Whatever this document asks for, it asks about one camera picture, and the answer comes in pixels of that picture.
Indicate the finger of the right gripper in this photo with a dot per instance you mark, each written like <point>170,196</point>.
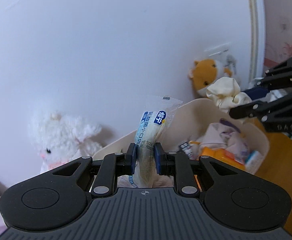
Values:
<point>278,77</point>
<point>250,110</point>

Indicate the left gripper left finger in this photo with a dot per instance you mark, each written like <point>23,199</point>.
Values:
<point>107,171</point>

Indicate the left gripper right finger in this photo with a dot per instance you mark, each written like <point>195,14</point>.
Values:
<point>177,165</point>

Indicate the cream satin scrunchie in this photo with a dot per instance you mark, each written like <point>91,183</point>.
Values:
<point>226,94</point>

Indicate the lavender knotted socks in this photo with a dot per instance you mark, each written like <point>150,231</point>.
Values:
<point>227,137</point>

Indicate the packaged white bread roll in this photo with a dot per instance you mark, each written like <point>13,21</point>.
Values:
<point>158,114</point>

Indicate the orange square bottle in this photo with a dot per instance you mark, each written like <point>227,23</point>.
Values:
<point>222,155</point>

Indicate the blue cartoon tissue pack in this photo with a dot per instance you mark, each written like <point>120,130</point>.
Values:
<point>252,161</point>

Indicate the beige plastic storage bin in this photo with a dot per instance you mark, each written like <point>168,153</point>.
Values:
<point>190,122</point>

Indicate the white fluffy lamb plush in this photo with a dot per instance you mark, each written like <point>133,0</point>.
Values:
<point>60,138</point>

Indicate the orange hamster plush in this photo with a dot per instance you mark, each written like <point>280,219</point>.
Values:
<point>205,72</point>

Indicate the white wall outlet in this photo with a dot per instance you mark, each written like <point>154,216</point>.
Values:
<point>220,53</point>

